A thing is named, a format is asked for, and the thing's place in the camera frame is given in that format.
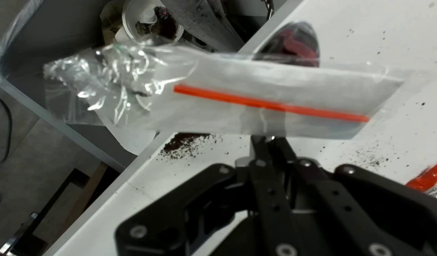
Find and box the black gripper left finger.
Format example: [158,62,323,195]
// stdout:
[113,135,304,256]

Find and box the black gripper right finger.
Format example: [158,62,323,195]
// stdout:
[267,135,437,256]

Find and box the clear plastic zip bag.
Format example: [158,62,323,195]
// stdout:
[41,44,407,155]

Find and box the crumpled red ketchup packet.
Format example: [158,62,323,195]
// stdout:
[405,163,437,205]

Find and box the dark coffee grounds pile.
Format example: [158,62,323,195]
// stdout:
[160,134,215,161]

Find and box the white paper sheet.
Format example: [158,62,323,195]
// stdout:
[165,0,246,53]

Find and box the clear plastic lidded cup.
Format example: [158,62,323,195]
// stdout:
[118,0,186,50]

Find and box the thin black floor cable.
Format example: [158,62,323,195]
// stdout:
[0,91,14,168]

